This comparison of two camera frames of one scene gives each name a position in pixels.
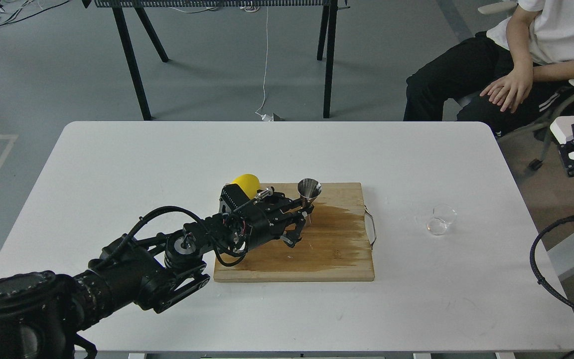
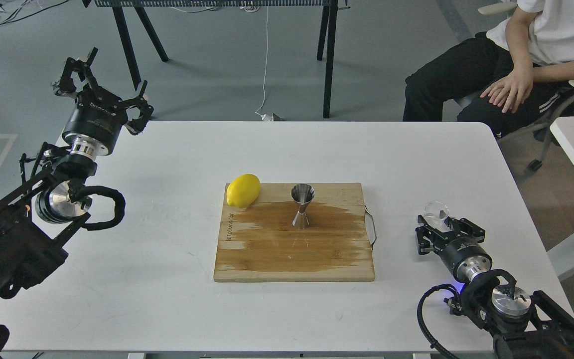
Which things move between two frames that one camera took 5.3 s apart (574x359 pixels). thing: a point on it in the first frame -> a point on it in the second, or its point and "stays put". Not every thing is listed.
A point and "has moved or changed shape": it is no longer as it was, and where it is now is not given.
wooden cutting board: x=337 y=246 stays put
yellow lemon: x=249 y=183 stays put
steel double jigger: x=309 y=189 has moved or changed shape
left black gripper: x=262 y=219 -> x=98 y=117
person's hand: x=511 y=88 stays put
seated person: x=510 y=76 stays put
